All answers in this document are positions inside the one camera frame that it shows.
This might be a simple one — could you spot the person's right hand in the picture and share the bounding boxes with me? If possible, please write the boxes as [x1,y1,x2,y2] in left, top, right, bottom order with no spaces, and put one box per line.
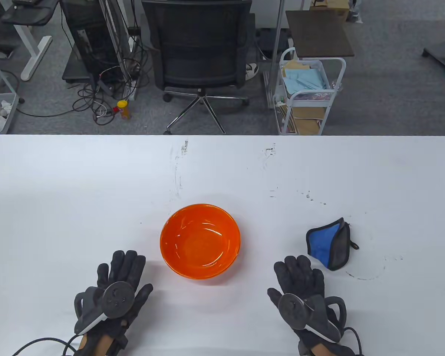
[268,255,356,356]

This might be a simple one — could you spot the person's left hand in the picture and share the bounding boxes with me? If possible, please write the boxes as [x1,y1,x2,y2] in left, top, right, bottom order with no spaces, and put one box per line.
[74,250,153,351]

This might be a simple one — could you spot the blue hand towel black trim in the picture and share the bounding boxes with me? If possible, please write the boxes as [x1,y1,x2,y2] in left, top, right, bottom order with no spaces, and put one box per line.
[306,218,359,271]

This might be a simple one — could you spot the orange bowl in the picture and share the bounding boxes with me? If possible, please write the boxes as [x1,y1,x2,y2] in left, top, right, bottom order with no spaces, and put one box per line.
[160,203,241,280]

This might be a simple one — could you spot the person's right forearm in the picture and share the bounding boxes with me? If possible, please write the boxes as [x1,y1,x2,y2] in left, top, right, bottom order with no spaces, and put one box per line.
[311,343,336,356]

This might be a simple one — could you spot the black grey left hand controller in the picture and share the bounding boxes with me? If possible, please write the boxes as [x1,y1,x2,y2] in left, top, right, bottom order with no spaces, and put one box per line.
[73,281,137,336]

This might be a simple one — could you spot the black grey hand controller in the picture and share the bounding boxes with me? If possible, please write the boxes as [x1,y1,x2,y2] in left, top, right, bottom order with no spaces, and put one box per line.
[278,293,347,344]
[73,281,137,336]

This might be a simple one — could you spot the black grey right hand controller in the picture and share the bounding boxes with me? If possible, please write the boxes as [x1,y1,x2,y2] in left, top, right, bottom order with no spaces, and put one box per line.
[278,293,347,344]

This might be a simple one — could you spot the light blue papers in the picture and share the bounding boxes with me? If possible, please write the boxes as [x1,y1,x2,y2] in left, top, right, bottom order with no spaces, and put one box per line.
[284,69,329,95]

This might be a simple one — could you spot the metal pole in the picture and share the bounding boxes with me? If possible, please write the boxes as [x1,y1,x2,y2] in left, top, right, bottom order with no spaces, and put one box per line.
[268,0,287,109]

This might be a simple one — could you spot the white desk leg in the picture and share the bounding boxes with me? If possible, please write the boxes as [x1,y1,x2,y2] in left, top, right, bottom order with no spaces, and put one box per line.
[12,25,53,81]

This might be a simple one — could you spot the black computer tower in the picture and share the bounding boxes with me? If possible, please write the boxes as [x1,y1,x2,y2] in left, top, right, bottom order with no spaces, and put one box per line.
[61,0,129,84]

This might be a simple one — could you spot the black mesh office chair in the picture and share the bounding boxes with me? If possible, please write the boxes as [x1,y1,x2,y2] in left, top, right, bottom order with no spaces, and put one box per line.
[141,0,257,135]

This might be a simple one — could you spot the dark brown side table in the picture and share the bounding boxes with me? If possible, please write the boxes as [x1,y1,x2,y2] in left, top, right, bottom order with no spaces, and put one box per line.
[285,10,355,59]

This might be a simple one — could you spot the black stand base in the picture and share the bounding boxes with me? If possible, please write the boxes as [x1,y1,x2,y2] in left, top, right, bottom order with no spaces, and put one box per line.
[422,37,445,79]

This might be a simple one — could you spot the cardboard box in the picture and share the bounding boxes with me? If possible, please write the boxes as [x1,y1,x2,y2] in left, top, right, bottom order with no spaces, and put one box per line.
[310,0,351,22]

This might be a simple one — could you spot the black right glove cable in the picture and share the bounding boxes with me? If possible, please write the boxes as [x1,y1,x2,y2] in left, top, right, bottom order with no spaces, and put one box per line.
[342,326,365,356]

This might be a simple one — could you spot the black glove cable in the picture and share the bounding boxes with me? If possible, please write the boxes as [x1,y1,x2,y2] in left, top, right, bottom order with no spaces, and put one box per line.
[342,326,365,356]
[11,336,79,356]

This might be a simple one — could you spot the black left glove cable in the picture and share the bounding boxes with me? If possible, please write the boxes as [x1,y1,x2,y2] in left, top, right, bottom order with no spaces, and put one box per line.
[11,336,79,356]

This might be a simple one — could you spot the tangle of black cables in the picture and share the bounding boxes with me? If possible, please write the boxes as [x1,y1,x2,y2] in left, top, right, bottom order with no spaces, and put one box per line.
[17,37,149,125]

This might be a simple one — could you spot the white wire rolling cart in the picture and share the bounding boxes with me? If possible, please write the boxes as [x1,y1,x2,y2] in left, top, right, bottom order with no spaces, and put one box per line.
[274,47,346,136]

